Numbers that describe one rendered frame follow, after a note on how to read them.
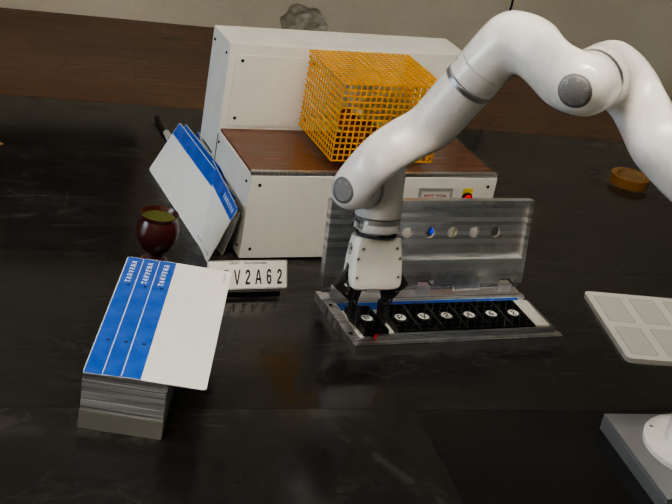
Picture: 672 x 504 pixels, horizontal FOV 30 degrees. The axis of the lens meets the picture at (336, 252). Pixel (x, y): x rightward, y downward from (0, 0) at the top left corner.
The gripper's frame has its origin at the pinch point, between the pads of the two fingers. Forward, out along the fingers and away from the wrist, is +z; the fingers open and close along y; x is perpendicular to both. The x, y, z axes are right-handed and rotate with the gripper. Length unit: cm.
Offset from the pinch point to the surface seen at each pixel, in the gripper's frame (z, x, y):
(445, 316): 1.3, 0.1, 16.4
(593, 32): -41, 166, 154
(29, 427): 9, -21, -65
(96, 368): -1, -23, -55
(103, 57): -27, 150, -18
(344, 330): 2.7, -1.5, -5.1
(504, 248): -8.8, 11.1, 34.3
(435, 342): 3.9, -6.7, 11.1
